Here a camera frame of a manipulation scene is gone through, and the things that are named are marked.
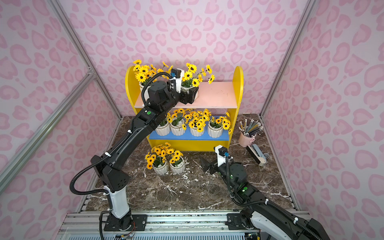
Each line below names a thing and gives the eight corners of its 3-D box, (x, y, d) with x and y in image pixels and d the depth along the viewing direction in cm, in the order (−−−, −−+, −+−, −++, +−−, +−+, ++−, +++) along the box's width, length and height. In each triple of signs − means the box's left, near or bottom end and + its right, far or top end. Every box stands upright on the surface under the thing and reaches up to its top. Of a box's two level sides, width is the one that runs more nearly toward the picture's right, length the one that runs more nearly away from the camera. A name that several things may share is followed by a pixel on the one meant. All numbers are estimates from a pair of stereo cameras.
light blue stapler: (259, 166, 94) (261, 164, 91) (246, 148, 102) (248, 145, 100) (266, 163, 95) (268, 161, 92) (253, 145, 104) (255, 142, 101)
